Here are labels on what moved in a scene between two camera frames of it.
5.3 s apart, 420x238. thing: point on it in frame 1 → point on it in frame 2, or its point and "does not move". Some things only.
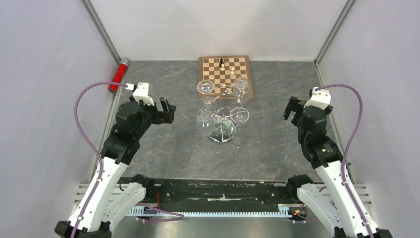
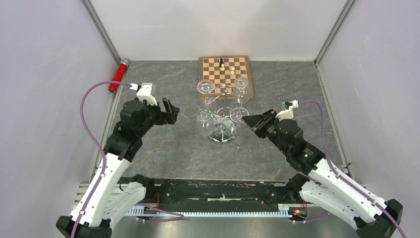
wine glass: x=205 y=122 does not move
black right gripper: x=295 y=104 → x=256 y=120
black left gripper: x=167 y=116 does not move
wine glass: x=239 y=114 does not move
